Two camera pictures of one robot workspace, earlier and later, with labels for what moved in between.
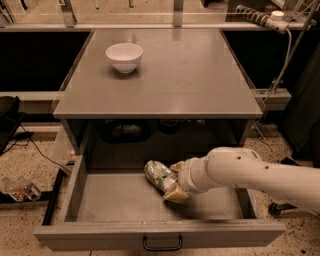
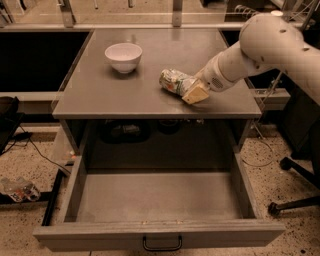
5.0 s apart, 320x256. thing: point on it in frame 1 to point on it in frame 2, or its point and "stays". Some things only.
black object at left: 10,118 stays
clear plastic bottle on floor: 21,188 stays
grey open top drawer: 112,203 stays
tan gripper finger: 177,195 to 197,93
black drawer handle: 147,248 stays
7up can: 160,175 to 175,81
